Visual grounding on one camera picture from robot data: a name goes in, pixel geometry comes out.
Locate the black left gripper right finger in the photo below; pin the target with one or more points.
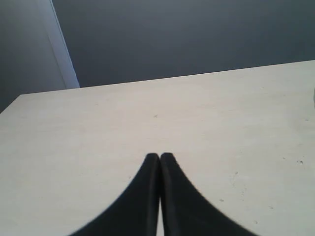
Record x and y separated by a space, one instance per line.
185 211

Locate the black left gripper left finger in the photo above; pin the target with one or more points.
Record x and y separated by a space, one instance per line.
135 211

